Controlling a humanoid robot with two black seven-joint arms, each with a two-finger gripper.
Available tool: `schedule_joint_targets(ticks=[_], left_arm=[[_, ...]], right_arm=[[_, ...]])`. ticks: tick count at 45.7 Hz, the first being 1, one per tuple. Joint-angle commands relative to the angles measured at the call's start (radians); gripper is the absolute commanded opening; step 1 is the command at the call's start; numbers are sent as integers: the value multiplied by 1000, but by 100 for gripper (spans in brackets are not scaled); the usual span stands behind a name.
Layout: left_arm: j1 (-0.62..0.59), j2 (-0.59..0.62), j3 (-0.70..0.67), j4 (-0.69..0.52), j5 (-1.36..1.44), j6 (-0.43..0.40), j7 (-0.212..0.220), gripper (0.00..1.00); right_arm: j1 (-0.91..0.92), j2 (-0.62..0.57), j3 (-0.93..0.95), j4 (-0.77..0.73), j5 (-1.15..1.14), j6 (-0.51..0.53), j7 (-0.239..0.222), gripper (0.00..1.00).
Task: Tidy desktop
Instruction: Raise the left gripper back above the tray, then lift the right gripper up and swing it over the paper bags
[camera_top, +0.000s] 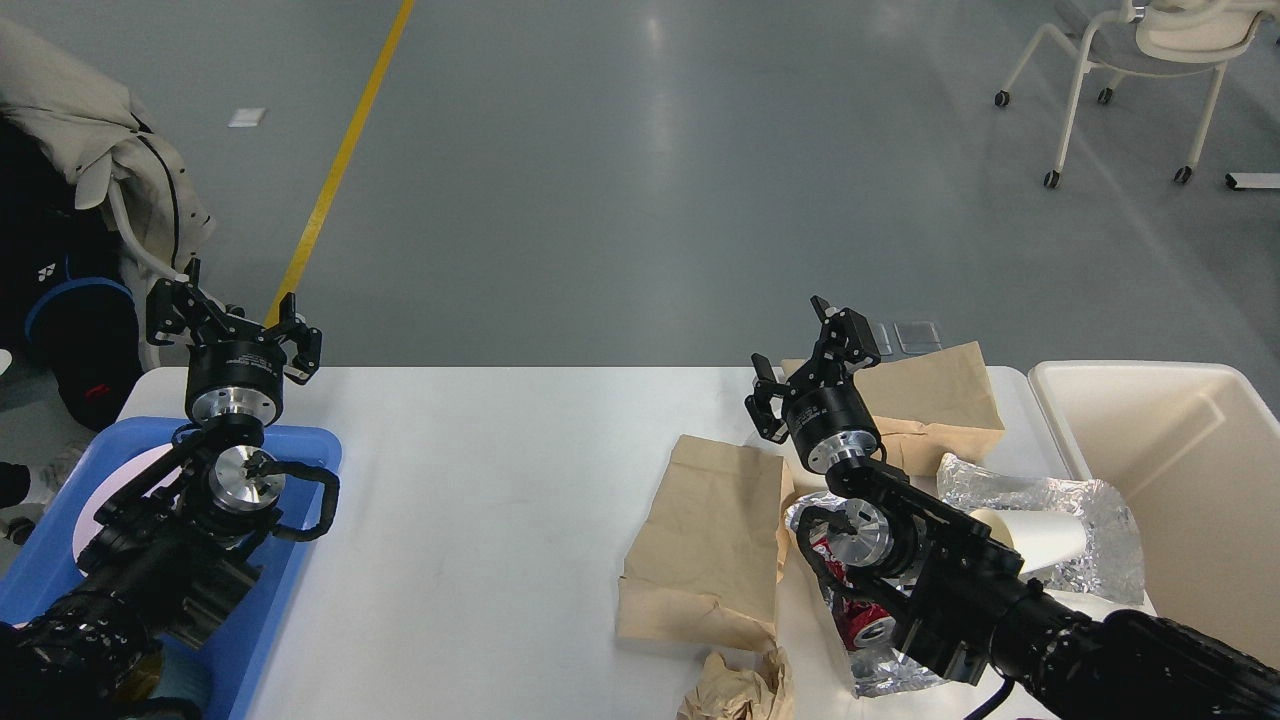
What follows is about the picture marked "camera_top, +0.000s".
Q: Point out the person in black clothes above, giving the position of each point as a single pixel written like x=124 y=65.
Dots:
x=63 y=298

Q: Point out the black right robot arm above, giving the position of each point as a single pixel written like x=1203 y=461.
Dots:
x=953 y=590

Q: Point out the crumpled aluminium foil right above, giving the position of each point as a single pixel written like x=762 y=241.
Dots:
x=1111 y=562

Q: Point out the aluminium foil under can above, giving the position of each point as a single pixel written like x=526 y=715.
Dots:
x=878 y=671

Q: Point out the blue plastic tray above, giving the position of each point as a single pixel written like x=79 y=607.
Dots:
x=236 y=653

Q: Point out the crushed red soda can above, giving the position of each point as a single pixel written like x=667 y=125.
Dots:
x=860 y=624

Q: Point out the dark teal mug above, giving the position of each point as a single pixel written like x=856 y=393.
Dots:
x=170 y=671

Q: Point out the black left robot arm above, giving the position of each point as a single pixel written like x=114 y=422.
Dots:
x=172 y=556

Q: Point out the crumpled brown paper ball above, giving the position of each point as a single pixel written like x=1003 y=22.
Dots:
x=765 y=691

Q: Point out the white chair on castors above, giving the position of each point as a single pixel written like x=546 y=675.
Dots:
x=1148 y=39

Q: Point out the pink plate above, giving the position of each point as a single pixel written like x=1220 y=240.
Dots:
x=114 y=468

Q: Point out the white bar on floor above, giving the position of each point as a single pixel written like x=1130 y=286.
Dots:
x=1243 y=181

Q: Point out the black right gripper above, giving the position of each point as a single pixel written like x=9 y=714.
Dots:
x=822 y=410

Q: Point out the beige plastic bin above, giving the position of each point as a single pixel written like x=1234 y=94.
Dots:
x=1194 y=451

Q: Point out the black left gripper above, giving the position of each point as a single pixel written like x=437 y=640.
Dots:
x=226 y=374

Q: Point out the flat brown paper bag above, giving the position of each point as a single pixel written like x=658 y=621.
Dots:
x=705 y=566

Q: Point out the white floor label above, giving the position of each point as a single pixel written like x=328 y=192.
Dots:
x=244 y=118

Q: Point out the brown paper bag rear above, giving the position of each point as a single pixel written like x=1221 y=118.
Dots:
x=931 y=405

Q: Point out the white paper cup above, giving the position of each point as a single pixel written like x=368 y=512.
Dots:
x=1041 y=538

